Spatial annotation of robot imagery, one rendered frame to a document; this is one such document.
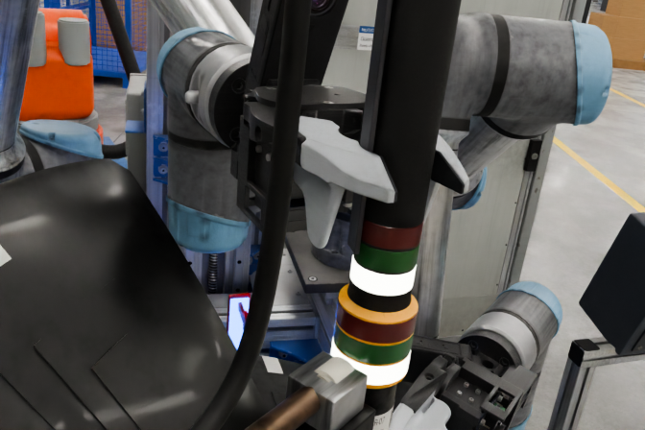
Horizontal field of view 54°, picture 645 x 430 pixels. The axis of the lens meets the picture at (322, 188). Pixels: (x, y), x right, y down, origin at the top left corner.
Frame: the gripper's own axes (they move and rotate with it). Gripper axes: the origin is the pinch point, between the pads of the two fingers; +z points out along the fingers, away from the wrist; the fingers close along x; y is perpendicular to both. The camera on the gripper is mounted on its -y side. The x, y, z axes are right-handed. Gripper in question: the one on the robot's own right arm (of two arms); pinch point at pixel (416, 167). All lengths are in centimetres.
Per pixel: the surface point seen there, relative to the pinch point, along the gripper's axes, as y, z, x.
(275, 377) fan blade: 29.9, -23.0, -5.0
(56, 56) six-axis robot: 66, -386, -24
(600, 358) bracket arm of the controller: 44, -27, -60
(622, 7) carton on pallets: 42, -755, -983
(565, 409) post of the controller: 53, -27, -57
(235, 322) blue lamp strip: 31.7, -35.7, -5.7
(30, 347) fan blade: 8.1, -3.1, 16.9
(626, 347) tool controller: 41, -25, -62
